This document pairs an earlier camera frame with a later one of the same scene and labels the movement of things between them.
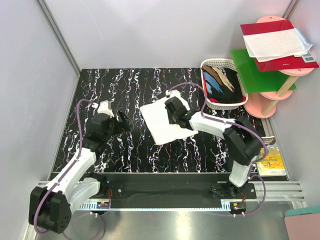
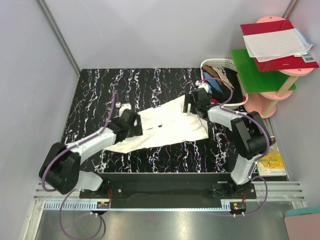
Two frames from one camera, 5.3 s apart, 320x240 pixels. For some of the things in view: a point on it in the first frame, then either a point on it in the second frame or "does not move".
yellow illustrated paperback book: x=272 y=163 does not move
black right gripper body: x=172 y=119 to x=210 y=98
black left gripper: x=125 y=125 to x=136 y=130
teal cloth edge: x=312 y=209 does not move
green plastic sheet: x=258 y=82 does not move
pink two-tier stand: x=264 y=105 does not move
